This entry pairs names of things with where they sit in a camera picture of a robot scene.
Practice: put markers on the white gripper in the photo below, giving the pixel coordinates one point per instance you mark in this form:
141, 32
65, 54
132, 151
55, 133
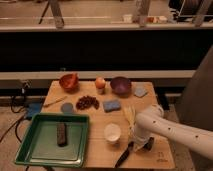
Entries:
139, 144

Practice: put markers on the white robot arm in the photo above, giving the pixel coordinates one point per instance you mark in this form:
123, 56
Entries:
151, 120

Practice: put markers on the purple bowl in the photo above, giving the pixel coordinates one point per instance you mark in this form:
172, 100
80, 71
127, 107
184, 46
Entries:
121, 85

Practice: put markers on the orange red bowl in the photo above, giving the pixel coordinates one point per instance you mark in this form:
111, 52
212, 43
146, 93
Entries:
69, 81

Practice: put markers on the white cup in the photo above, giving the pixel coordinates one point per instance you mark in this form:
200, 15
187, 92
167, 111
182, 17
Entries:
112, 133

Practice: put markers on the blue sponge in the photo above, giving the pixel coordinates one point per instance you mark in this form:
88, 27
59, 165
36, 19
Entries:
111, 105

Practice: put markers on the light blue cloth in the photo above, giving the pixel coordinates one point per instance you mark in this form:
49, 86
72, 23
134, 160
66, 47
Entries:
140, 91

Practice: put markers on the pile of dark raisins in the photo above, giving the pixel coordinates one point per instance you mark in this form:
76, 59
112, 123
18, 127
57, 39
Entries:
86, 102

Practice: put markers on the orange fruit on cup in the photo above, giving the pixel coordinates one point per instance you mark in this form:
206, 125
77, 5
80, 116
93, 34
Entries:
100, 84

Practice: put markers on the dark sponge block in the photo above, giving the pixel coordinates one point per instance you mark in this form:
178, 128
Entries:
61, 134

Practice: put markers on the grey round lid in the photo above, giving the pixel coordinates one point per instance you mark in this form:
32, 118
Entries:
67, 108

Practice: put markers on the wooden spoon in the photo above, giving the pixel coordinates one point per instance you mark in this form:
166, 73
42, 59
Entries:
54, 102

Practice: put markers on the green plastic tray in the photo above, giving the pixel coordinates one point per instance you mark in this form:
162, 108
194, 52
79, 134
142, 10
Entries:
39, 145

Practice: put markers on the blue power box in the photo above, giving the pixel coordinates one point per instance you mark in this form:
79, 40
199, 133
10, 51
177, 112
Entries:
33, 109

